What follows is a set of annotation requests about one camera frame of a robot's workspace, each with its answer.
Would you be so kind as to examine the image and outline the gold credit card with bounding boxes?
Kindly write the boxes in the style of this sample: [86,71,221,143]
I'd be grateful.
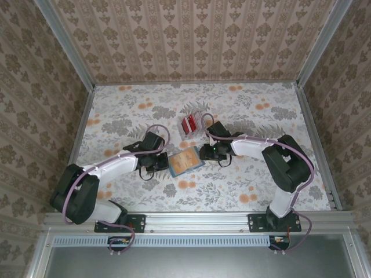
[182,149,201,170]
[170,155,187,175]

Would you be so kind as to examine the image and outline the blue card holder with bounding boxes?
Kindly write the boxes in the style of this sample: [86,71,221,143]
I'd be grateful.
[168,147,206,179]

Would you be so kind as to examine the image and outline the red clear plastic package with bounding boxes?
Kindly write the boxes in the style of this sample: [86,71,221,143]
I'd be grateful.
[177,109,205,141]

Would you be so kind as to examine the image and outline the grey metal sheet panel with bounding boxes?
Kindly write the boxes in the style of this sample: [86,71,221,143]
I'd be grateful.
[43,234,353,278]

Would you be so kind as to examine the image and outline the right black camera cable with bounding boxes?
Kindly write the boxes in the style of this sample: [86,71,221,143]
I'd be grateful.
[217,155,232,169]

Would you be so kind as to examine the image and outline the black camera cable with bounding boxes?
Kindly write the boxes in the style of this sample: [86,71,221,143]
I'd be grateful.
[138,167,154,182]
[217,155,232,169]

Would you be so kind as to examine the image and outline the left black camera cable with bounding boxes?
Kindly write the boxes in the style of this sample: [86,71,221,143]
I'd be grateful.
[138,167,154,182]

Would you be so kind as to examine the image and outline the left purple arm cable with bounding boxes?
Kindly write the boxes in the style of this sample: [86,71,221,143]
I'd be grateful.
[62,124,172,255]

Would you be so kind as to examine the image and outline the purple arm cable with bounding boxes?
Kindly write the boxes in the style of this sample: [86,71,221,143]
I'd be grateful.
[201,113,316,255]
[62,124,172,255]

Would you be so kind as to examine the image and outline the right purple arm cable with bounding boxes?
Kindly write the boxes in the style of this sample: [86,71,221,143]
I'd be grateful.
[201,113,316,255]

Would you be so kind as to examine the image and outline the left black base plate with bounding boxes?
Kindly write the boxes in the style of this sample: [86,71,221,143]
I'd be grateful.
[94,213,147,233]

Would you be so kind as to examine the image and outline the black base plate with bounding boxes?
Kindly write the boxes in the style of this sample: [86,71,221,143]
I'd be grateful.
[94,213,147,233]
[248,213,302,233]

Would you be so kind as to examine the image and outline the aluminium front frame rail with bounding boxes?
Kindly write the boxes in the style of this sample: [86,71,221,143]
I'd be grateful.
[43,210,357,234]

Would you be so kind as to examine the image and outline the aluminium frame rail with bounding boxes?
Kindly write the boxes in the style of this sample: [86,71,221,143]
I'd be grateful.
[43,210,357,234]
[26,228,53,278]
[343,228,371,278]

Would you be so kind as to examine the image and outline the aluminium back rail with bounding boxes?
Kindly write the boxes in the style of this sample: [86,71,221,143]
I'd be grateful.
[94,80,299,86]

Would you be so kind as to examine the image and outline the aluminium side rail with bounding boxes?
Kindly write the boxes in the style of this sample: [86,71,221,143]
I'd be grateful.
[54,85,96,214]
[296,82,342,212]

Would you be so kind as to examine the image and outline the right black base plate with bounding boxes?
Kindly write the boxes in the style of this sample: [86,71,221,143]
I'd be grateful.
[248,213,302,233]

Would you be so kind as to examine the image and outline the white slotted cable duct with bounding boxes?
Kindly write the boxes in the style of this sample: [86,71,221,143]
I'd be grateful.
[53,235,292,247]

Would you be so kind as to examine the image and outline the aluminium corner post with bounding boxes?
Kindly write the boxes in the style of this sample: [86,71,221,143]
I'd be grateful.
[36,0,96,89]
[296,0,348,86]

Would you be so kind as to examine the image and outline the aluminium lower frame rail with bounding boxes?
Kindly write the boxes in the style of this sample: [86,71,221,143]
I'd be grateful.
[26,228,53,278]
[343,228,371,278]

